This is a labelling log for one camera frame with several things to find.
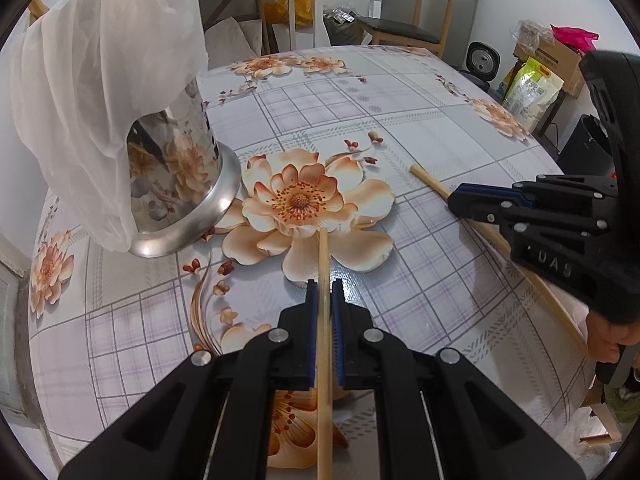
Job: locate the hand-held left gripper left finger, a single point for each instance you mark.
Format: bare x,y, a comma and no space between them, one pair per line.
311,330

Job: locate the person's right hand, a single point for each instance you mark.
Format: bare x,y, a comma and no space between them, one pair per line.
605,340

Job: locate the white bottle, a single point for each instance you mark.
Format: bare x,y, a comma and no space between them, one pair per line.
375,6

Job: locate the metal utensil holder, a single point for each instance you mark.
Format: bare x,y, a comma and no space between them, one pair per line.
190,185

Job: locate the white sack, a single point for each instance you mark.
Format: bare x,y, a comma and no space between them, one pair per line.
232,40

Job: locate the wooden chair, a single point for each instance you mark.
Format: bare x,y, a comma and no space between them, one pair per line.
400,32

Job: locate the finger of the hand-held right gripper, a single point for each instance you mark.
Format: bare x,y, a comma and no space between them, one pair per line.
575,187
480,207

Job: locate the large cardboard box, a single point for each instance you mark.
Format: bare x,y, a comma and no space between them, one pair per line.
555,62

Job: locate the black rice cooker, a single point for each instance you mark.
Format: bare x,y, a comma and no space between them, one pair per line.
484,62

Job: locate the black appliance box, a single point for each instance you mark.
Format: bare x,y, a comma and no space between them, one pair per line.
587,145

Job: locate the floral tablecloth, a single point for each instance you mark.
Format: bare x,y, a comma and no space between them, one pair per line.
425,110

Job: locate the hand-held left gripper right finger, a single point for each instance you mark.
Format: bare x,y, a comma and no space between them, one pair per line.
338,330

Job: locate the white plastic bag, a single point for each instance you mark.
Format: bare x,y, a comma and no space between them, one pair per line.
90,60

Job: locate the pink plastic bag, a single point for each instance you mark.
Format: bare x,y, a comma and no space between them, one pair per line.
575,37

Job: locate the grey-green sack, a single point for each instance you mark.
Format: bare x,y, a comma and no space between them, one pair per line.
342,30

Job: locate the green printed bag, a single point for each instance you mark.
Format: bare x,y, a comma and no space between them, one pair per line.
532,92

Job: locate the yellow plastic bag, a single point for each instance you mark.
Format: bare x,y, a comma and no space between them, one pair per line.
295,5

